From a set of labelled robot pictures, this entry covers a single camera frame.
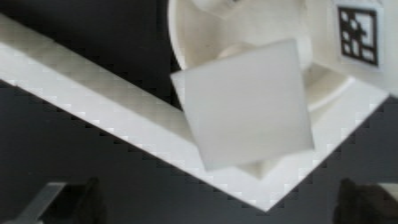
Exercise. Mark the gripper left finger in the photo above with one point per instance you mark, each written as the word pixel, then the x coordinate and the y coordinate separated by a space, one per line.
pixel 66 204

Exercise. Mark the white fence bar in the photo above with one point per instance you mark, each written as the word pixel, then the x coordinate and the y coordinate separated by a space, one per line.
pixel 45 69
pixel 336 120

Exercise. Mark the white right fence bar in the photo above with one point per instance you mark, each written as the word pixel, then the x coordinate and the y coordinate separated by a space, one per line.
pixel 336 120

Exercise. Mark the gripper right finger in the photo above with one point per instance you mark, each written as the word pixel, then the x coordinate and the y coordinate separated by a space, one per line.
pixel 367 203

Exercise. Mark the white front fence bar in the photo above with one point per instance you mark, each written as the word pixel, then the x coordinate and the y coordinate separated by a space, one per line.
pixel 45 69

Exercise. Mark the white stool leg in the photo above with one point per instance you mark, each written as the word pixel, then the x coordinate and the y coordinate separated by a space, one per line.
pixel 242 96
pixel 354 34

